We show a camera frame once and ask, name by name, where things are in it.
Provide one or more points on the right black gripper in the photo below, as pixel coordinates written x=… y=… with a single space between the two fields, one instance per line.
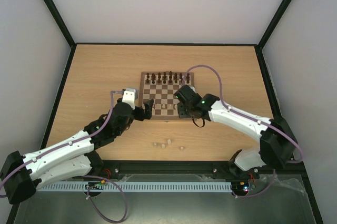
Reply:
x=185 y=109

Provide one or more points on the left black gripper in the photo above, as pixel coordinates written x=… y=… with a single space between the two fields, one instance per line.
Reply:
x=141 y=116

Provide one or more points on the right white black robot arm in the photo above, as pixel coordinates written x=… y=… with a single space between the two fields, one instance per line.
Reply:
x=274 y=136

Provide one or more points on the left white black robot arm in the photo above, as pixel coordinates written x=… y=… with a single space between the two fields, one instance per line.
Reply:
x=23 y=175

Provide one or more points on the wooden chess board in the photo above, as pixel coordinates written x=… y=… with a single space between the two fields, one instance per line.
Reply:
x=162 y=94

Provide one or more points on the metal front plate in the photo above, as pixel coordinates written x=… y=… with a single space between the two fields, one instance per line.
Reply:
x=284 y=202

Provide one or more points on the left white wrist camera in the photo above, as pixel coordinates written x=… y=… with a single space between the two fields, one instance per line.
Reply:
x=130 y=95

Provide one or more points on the light blue slotted cable duct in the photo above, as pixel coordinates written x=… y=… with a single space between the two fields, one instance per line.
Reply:
x=82 y=186

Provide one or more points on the black aluminium mounting rail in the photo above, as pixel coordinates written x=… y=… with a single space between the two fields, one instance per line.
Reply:
x=214 y=169

